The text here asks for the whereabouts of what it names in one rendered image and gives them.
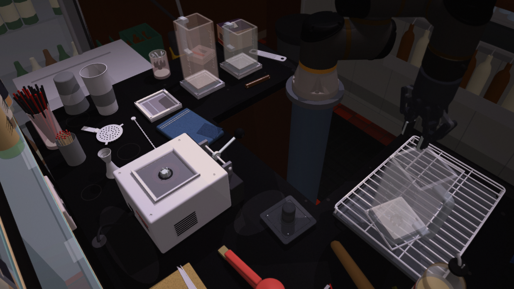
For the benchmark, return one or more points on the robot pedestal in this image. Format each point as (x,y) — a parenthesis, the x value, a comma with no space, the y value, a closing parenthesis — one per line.
(309,152)

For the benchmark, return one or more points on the white red carton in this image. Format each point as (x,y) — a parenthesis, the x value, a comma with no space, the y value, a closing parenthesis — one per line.
(220,34)

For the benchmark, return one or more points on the wide clear blender jar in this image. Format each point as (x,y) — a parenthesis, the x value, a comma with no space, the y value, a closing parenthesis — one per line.
(417,192)

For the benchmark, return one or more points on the tall clear blender jar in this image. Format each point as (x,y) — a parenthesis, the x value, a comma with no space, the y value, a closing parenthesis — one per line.
(198,52)

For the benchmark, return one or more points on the clear glass with straws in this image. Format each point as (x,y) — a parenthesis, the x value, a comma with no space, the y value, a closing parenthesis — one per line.
(160,66)

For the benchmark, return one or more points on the blue folded cloth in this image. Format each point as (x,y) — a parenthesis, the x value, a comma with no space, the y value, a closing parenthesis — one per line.
(188,126)

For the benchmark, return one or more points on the cream bottle green base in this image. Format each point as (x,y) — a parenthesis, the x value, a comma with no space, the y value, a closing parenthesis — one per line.
(7,132)

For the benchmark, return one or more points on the black square lid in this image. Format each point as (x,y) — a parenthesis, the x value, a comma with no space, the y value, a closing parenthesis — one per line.
(287,221)

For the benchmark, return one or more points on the white blender base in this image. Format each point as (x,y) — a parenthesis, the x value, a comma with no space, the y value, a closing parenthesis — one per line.
(172,209)

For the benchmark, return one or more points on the short clear blender jar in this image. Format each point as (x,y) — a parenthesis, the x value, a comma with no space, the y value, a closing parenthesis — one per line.
(241,48)

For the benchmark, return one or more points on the twisted metal bar spoon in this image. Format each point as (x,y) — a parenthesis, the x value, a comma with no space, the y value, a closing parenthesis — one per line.
(142,131)

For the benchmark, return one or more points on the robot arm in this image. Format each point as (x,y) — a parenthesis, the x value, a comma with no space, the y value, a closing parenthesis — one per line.
(349,36)

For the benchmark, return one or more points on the metal drive coupling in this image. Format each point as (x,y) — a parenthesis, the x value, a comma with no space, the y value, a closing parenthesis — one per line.
(165,173)

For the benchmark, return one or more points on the glass front fridge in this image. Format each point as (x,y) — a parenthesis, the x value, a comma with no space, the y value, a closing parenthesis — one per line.
(40,24)

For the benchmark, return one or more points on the silver bottle opener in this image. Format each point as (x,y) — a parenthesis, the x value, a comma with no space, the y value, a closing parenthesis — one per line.
(267,55)

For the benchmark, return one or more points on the wooden muddler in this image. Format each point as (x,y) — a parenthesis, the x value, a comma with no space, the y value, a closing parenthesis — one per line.
(349,265)

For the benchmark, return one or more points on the white square frame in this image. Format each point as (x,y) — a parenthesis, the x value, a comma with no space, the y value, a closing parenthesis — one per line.
(157,105)

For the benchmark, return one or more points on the cardboard notebook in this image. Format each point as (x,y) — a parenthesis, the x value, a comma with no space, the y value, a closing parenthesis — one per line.
(178,279)

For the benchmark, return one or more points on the grey striped cup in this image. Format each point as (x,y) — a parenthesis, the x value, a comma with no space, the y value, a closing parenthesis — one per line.
(72,94)
(100,90)

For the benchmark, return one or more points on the cup of red black straws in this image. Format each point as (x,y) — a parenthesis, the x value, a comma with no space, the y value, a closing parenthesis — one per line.
(42,120)

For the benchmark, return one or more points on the green crate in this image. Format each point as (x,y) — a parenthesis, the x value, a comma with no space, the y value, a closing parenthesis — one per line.
(140,40)

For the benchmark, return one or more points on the brown bottle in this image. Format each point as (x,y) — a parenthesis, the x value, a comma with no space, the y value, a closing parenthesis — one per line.
(468,72)
(405,44)
(49,58)
(500,84)

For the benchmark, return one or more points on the grey switch bracket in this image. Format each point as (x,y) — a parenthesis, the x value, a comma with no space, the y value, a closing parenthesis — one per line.
(229,170)

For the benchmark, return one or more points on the brown stick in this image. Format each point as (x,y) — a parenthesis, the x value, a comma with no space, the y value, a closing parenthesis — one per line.
(257,81)

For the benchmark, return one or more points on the white tiled shelf counter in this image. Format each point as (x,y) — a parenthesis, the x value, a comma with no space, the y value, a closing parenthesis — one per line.
(474,132)

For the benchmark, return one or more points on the grey cup of picks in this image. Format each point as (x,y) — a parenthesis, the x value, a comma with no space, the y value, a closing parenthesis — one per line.
(72,152)

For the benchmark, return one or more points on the white jigger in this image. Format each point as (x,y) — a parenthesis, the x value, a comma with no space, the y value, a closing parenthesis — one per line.
(106,158)

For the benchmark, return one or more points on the white round strainer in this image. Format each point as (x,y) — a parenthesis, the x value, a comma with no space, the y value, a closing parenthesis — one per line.
(109,133)

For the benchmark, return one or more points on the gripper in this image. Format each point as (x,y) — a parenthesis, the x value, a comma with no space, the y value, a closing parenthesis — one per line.
(431,96)

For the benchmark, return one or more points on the white board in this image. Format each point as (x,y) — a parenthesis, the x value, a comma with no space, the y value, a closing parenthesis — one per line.
(120,64)

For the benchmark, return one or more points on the cream tin with black knob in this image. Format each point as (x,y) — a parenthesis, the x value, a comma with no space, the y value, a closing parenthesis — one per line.
(439,279)

